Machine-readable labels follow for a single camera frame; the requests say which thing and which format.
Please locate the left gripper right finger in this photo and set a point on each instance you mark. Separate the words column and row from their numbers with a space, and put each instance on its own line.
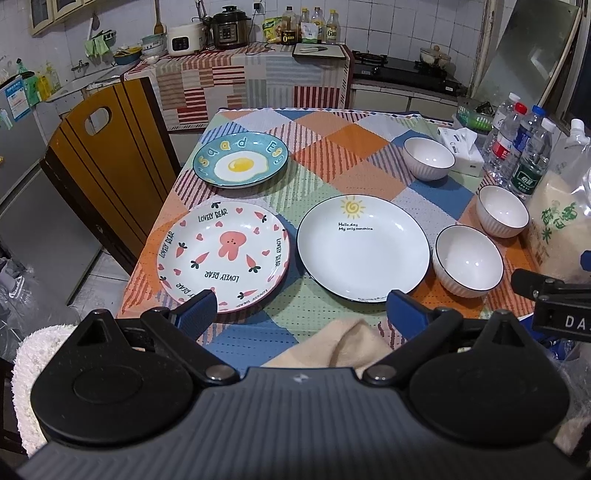
column 427, row 332

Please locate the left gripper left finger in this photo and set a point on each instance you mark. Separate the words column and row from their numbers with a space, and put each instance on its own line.
column 177, row 332

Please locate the white bowl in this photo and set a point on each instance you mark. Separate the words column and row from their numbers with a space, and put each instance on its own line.
column 501, row 213
column 427, row 159
column 466, row 262

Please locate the pink rabbit carrot plate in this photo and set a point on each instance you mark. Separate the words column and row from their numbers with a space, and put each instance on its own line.
column 237, row 250

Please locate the white sun plate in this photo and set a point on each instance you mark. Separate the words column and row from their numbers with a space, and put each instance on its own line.
column 361, row 248

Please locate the teal fried egg plate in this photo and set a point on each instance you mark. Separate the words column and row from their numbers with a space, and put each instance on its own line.
column 240, row 160

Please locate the beige cloth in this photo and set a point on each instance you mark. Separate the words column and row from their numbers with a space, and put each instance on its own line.
column 340, row 344

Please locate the clear rice bag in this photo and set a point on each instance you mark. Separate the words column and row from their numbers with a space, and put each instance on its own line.
column 558, row 238

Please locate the green label water bottle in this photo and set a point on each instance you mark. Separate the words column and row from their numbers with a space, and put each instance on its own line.
column 534, row 161

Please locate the colourful checked tablecloth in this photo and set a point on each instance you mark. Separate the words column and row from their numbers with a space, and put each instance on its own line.
column 333, row 152

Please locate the white fluffy towel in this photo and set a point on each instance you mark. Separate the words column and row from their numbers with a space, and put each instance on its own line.
column 32, row 357

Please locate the red label water bottle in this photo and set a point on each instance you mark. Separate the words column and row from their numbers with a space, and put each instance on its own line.
column 500, row 149

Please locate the white tissue pack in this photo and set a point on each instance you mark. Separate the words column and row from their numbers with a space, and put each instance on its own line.
column 462, row 143

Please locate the silver refrigerator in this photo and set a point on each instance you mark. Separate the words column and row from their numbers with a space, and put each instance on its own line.
column 38, row 229

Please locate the blue label water bottle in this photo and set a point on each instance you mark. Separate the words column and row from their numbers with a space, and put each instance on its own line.
column 528, row 124

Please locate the yellow wooden chair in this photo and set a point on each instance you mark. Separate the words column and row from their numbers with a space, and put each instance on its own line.
column 112, row 161

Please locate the clear far water bottle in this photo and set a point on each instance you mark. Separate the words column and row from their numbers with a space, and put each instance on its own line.
column 501, row 113

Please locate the striped patchwork counter cover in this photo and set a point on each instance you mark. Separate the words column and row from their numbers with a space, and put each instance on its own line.
column 191, row 89

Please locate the black gas stove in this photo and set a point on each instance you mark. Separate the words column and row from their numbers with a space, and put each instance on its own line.
column 418, row 74

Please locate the white rice cooker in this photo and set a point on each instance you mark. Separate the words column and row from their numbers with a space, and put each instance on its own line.
column 186, row 39

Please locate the cutting board with knife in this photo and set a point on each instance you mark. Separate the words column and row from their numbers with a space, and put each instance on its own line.
column 319, row 51

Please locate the black pressure cooker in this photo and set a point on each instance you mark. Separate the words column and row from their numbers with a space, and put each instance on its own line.
column 229, row 28

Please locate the cooking oil bottle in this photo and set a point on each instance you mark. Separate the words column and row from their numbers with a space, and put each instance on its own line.
column 288, row 27

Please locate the wall cabinet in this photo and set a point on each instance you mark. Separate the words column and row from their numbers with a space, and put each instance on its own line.
column 45, row 13

